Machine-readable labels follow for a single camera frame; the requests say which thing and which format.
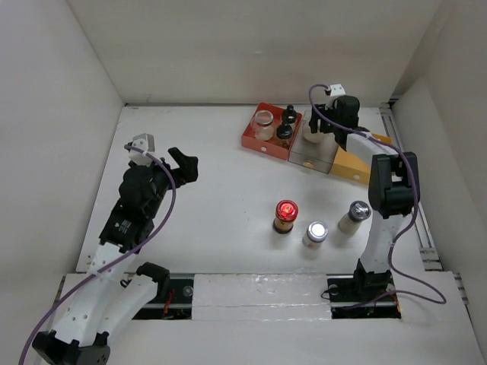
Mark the red plastic bin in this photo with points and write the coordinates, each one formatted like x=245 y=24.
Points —
x=270 y=147

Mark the aluminium side rail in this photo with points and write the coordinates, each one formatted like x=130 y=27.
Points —
x=417 y=222

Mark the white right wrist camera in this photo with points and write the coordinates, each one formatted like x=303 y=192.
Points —
x=333 y=92

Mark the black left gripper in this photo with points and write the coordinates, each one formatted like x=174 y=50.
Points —
x=186 y=171

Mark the black-capped white bottle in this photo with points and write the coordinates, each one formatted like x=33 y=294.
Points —
x=289 y=115

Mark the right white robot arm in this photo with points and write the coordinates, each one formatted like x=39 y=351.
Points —
x=393 y=194

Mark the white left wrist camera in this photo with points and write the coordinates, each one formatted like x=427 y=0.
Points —
x=142 y=146

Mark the glass jar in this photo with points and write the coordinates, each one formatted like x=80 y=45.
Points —
x=314 y=138
x=262 y=125

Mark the clear plastic bin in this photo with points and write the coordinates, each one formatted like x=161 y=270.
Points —
x=317 y=157

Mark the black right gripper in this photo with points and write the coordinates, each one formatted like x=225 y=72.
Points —
x=313 y=121

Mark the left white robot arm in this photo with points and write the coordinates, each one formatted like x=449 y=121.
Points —
x=103 y=302

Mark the silver-capped white shaker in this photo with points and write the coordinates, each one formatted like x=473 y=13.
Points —
x=358 y=212

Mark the silver-lid small jar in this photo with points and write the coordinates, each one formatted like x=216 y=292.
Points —
x=315 y=234

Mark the red-capped dark sauce bottle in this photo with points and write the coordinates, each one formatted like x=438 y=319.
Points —
x=286 y=212

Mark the yellow plastic bin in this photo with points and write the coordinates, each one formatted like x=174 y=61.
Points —
x=354 y=162

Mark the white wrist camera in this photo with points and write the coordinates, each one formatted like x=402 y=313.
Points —
x=333 y=92
x=142 y=146

